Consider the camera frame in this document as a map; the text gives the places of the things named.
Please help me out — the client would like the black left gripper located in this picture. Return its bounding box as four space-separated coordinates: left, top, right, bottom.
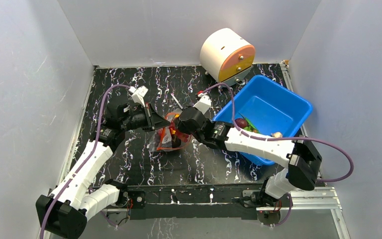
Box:
121 103 171 132

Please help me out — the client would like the light purple grape bunch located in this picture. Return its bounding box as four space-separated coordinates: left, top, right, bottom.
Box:
175 130 190 142

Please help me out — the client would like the clear zip top bag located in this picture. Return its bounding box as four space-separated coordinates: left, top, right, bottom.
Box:
148 109 192 152

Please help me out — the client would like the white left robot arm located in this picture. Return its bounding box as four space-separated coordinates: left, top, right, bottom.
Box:
36 103 170 239

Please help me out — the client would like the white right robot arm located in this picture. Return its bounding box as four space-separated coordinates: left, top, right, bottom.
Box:
174 107 321 206

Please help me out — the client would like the black white marker pen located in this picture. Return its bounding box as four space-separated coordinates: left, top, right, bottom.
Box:
171 93 183 110

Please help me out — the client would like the purple mangosteen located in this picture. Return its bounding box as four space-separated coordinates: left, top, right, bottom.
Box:
235 118 248 128

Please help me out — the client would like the white round drawer cabinet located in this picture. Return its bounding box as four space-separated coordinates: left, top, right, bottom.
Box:
199 28 256 86

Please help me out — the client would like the blue plastic bin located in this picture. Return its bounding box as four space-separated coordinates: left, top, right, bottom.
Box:
213 75 313 165

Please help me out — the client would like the white garlic bulb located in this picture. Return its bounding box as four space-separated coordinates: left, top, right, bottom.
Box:
272 132 283 138

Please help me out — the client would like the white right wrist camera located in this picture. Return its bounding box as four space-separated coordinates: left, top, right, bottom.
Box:
193 92 211 114

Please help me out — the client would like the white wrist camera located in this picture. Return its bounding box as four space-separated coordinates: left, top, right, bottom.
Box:
128 86 148 107
193 92 211 114

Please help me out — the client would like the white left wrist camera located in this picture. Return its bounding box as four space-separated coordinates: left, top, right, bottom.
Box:
128 86 148 107

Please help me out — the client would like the aluminium frame rail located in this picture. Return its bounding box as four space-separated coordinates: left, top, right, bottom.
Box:
38 186 350 239

